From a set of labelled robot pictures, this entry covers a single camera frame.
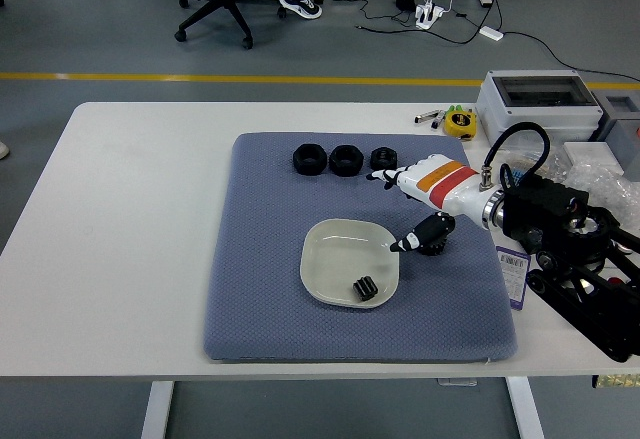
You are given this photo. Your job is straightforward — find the dark grey device box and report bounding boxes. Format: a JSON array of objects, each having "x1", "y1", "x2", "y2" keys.
[{"x1": 589, "y1": 92, "x2": 640, "y2": 160}]

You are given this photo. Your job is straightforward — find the clear plastic bag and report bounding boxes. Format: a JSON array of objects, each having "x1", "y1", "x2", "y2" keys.
[{"x1": 562, "y1": 163, "x2": 640, "y2": 220}]

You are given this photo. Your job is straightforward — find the large black gear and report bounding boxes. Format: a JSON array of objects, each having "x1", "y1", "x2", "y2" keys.
[{"x1": 414, "y1": 237, "x2": 450, "y2": 259}]

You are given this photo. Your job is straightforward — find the small black hex nut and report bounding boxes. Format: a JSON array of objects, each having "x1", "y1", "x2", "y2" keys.
[{"x1": 369, "y1": 145, "x2": 399, "y2": 173}]

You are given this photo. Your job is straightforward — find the grey electrical enclosure box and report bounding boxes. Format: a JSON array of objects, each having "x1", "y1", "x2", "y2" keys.
[{"x1": 474, "y1": 69, "x2": 605, "y2": 150}]

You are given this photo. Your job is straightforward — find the small black gear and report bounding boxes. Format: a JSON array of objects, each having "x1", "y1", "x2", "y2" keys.
[{"x1": 352, "y1": 274, "x2": 379, "y2": 303}]

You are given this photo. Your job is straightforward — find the white square dish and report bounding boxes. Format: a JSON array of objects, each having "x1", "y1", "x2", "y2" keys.
[{"x1": 298, "y1": 217, "x2": 401, "y2": 309}]

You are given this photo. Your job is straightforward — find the white foam block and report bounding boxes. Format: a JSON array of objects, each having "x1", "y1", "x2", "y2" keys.
[{"x1": 563, "y1": 141, "x2": 626, "y2": 175}]

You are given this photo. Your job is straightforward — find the clear bag of small parts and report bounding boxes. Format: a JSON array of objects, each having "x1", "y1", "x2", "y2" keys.
[{"x1": 502, "y1": 144, "x2": 551, "y2": 170}]

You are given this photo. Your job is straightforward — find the large black hex nut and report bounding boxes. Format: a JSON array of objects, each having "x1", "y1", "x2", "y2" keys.
[
  {"x1": 291, "y1": 142, "x2": 329, "y2": 176},
  {"x1": 328, "y1": 144, "x2": 365, "y2": 178}
]

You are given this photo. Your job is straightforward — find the white power strip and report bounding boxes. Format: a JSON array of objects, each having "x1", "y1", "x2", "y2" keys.
[{"x1": 414, "y1": 2, "x2": 447, "y2": 29}]

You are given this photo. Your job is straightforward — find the blue-grey padded mat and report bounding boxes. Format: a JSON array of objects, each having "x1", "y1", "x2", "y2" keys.
[{"x1": 202, "y1": 131, "x2": 519, "y2": 364}]

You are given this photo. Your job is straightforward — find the white table leg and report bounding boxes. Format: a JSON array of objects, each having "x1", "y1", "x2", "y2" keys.
[
  {"x1": 505, "y1": 376, "x2": 545, "y2": 439},
  {"x1": 141, "y1": 381, "x2": 175, "y2": 439}
]

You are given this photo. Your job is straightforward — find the yellow-green packet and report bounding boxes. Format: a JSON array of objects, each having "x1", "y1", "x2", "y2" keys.
[{"x1": 593, "y1": 373, "x2": 640, "y2": 389}]

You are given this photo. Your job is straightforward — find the purple label card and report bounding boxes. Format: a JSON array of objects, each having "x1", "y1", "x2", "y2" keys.
[{"x1": 494, "y1": 244, "x2": 532, "y2": 311}]

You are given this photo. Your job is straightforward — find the yellow tape measure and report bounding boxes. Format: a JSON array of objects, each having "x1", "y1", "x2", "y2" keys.
[{"x1": 443, "y1": 110, "x2": 479, "y2": 141}]

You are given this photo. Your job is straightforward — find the black floor cable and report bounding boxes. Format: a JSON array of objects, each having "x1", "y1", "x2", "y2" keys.
[{"x1": 355, "y1": 0, "x2": 503, "y2": 46}]

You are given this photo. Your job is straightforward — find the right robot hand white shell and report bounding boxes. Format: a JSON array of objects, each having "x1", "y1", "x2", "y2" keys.
[{"x1": 365, "y1": 153, "x2": 495, "y2": 255}]

